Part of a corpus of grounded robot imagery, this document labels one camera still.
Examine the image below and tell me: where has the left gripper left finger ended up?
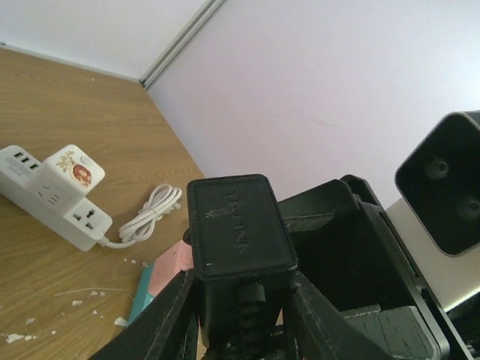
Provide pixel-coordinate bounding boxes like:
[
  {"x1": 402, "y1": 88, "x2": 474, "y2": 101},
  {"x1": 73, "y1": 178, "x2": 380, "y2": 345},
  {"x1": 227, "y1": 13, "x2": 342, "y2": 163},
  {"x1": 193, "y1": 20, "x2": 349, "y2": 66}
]
[{"x1": 91, "y1": 270, "x2": 195, "y2": 360}]

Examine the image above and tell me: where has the black charger plug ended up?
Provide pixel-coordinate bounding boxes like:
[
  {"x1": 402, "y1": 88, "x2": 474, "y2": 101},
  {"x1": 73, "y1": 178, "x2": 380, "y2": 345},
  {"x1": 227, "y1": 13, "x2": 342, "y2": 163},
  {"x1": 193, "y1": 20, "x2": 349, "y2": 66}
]
[{"x1": 187, "y1": 174, "x2": 298, "y2": 359}]

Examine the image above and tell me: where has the teal power strip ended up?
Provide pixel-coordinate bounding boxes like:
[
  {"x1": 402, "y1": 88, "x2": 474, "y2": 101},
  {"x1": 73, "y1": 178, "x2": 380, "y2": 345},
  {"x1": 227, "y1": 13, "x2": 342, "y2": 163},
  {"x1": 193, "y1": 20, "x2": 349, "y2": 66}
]
[{"x1": 127, "y1": 264, "x2": 154, "y2": 325}]

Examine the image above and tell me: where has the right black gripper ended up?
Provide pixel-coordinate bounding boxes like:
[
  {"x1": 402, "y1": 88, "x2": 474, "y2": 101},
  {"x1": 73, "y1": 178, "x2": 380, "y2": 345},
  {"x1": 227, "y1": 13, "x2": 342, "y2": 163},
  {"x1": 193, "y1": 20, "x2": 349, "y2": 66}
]
[{"x1": 280, "y1": 175, "x2": 450, "y2": 359}]

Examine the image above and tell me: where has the white cube socket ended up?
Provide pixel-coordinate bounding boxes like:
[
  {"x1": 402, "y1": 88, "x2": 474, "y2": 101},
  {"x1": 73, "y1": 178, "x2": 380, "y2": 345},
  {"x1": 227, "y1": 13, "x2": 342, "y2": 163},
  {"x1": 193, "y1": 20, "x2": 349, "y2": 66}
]
[{"x1": 26, "y1": 144, "x2": 106, "y2": 215}]

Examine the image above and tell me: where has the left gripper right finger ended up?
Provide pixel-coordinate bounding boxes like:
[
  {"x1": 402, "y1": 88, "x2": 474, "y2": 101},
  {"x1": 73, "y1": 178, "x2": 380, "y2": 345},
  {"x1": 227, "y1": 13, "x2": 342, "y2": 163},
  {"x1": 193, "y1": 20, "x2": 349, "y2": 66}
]
[{"x1": 283, "y1": 271, "x2": 392, "y2": 359}]

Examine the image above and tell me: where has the pink cube socket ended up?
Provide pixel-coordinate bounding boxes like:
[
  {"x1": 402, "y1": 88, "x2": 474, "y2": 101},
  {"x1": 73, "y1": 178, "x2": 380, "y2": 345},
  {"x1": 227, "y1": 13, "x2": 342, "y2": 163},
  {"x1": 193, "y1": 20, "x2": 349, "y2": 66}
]
[{"x1": 147, "y1": 241, "x2": 194, "y2": 297}]

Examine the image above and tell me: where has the white cable bundle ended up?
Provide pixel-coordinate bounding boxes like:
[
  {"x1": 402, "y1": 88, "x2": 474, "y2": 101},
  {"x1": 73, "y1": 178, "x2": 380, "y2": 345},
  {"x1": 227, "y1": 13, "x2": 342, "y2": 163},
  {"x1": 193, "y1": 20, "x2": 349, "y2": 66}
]
[{"x1": 99, "y1": 183, "x2": 184, "y2": 249}]

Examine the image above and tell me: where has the white grey power strip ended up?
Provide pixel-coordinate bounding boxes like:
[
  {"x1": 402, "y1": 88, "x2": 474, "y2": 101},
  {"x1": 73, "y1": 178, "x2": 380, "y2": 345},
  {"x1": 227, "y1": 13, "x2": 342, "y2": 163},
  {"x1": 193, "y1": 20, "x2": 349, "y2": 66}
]
[{"x1": 1, "y1": 144, "x2": 113, "y2": 251}]

